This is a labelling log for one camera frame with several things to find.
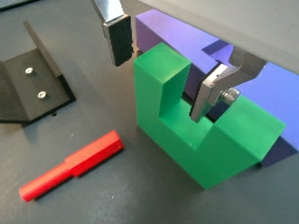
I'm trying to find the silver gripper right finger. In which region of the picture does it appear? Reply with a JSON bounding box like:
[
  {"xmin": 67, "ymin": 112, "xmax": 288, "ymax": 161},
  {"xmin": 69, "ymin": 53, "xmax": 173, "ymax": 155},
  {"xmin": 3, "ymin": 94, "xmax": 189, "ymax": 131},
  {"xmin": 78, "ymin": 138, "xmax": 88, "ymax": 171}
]
[{"xmin": 189, "ymin": 47, "xmax": 266, "ymax": 122}]

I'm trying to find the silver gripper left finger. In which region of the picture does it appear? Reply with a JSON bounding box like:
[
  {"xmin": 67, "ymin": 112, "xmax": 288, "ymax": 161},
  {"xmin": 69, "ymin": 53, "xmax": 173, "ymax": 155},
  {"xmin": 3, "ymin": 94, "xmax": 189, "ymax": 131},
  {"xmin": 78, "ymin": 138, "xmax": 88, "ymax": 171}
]
[{"xmin": 89, "ymin": 0, "xmax": 133, "ymax": 67}]

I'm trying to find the green U-shaped block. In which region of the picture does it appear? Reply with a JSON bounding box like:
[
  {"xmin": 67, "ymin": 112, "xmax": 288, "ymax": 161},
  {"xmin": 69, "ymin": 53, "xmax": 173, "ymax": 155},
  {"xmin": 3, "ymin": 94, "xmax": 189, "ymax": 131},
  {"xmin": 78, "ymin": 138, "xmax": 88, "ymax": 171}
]
[{"xmin": 133, "ymin": 43, "xmax": 285, "ymax": 189}]

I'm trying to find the purple board with cross slot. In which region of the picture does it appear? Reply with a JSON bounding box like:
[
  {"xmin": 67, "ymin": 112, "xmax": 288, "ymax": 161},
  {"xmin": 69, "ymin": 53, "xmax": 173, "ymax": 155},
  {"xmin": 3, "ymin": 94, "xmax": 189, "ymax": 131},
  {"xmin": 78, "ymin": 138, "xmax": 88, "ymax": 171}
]
[{"xmin": 134, "ymin": 10, "xmax": 299, "ymax": 167}]

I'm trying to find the red hexagonal peg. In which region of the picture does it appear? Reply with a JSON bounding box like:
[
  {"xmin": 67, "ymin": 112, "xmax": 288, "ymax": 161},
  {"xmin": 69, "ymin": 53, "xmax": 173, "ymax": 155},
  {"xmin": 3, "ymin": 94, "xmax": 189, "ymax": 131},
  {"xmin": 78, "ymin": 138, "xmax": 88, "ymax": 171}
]
[{"xmin": 18, "ymin": 130, "xmax": 124, "ymax": 201}]

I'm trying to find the black angle bracket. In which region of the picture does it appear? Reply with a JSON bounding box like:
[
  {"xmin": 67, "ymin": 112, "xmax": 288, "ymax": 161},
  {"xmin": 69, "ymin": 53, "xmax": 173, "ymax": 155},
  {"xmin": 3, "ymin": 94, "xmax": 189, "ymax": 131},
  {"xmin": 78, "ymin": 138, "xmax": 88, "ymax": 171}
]
[{"xmin": 0, "ymin": 21, "xmax": 75, "ymax": 124}]

